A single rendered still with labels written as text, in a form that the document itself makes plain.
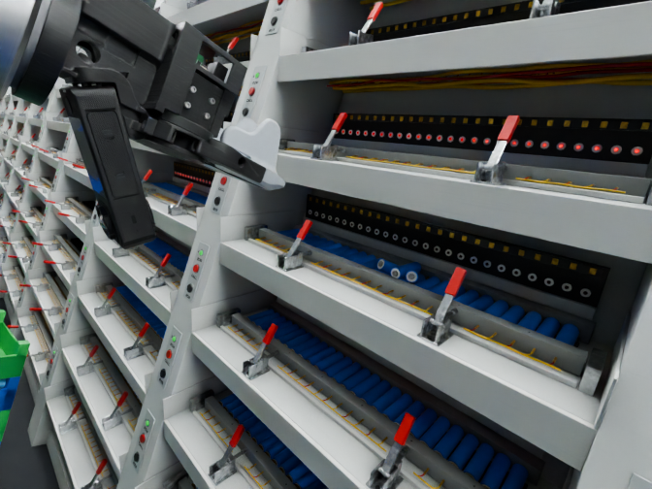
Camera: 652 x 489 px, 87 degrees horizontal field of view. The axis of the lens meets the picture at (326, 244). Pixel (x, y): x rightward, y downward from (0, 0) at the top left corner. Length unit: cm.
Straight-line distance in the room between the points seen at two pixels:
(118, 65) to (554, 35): 42
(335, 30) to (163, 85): 64
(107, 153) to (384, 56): 42
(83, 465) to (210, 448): 61
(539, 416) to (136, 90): 42
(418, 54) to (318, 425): 54
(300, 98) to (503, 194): 50
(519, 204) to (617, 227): 8
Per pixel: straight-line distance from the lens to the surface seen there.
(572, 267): 54
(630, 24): 48
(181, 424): 82
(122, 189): 28
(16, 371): 107
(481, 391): 41
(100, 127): 27
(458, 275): 44
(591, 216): 40
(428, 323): 43
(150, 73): 29
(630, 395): 39
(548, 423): 40
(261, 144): 32
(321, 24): 85
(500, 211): 41
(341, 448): 53
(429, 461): 51
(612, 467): 40
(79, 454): 135
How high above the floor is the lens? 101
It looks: 2 degrees down
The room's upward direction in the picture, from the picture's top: 18 degrees clockwise
